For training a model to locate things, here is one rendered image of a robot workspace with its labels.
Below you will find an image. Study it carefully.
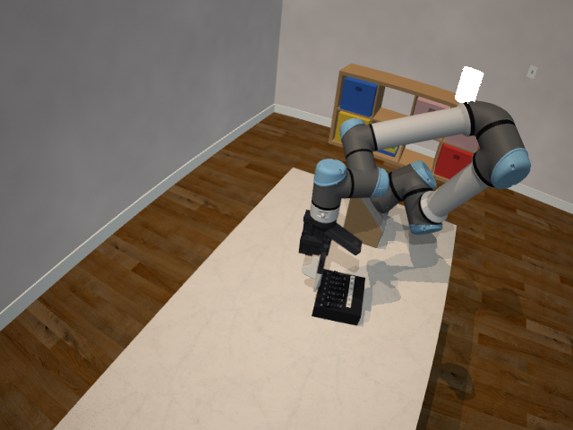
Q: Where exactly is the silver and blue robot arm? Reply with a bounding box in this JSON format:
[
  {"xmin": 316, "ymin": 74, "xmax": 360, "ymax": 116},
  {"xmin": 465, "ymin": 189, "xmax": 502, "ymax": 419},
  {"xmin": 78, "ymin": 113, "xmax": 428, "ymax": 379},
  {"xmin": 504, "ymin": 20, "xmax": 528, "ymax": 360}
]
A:
[{"xmin": 310, "ymin": 101, "xmax": 531, "ymax": 235}]

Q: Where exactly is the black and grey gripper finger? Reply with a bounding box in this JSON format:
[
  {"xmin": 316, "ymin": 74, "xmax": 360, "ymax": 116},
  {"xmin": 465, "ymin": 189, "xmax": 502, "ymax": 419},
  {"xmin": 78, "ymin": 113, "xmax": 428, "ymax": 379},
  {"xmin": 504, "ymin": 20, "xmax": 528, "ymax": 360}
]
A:
[{"xmin": 302, "ymin": 248, "xmax": 328, "ymax": 292}]

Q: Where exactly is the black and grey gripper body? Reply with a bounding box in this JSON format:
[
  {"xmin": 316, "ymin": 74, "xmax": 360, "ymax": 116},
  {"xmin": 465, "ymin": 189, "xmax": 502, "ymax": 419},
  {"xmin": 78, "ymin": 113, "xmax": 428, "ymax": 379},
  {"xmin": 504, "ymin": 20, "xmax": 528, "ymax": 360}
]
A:
[{"xmin": 298, "ymin": 210, "xmax": 337, "ymax": 256}]

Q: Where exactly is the black lighting desk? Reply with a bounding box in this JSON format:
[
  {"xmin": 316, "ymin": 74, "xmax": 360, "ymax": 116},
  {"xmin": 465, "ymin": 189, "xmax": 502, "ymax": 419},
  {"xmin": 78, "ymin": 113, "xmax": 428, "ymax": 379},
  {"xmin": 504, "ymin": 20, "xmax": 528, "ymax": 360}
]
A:
[{"xmin": 312, "ymin": 269, "xmax": 365, "ymax": 325}]

